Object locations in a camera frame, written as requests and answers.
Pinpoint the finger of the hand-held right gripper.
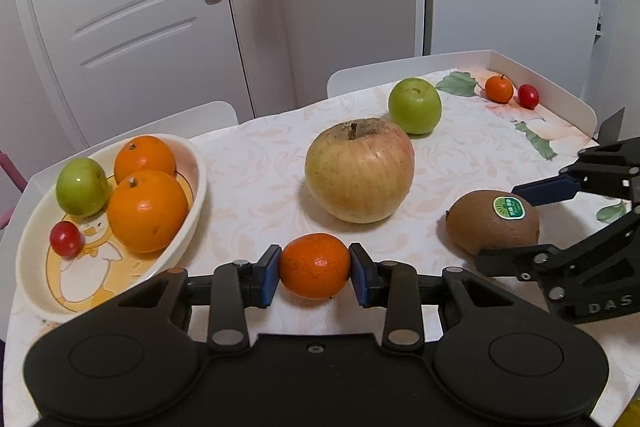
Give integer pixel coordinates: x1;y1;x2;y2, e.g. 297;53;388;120
474;204;640;284
512;139;640;208

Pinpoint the brown kiwi with green sticker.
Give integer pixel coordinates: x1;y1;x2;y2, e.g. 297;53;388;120
445;189;541;256

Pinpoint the floral tablecloth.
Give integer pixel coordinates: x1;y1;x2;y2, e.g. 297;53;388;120
0;69;640;358

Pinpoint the red cherry tomato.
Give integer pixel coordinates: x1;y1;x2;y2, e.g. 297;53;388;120
49;221;85;257
517;84;540;110

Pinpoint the large yellow-red apple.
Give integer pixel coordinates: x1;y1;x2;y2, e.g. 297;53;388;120
305;118;415;224

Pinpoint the small tangerine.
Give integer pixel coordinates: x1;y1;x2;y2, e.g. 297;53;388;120
485;75;514;104
278;233;352;300

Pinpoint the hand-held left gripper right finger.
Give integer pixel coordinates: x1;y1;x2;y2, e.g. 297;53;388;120
348;243;501;352

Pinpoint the green apple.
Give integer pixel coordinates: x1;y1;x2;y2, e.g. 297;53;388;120
55;158;109;216
388;78;442;136

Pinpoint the orange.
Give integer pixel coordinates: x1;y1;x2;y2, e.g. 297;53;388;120
107;171;189;254
114;135;177;185

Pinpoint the white panelled door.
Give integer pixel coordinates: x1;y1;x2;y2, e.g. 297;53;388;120
5;0;257;150

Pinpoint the grey angular object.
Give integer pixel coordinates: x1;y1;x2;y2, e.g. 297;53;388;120
597;107;627;144

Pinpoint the pink cleaning tool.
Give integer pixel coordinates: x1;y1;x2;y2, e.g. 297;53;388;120
0;151;27;229

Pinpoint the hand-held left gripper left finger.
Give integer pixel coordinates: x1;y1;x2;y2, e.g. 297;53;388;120
120;244;282;355

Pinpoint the cream plate with duck print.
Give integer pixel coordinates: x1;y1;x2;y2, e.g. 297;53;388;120
15;133;208;324

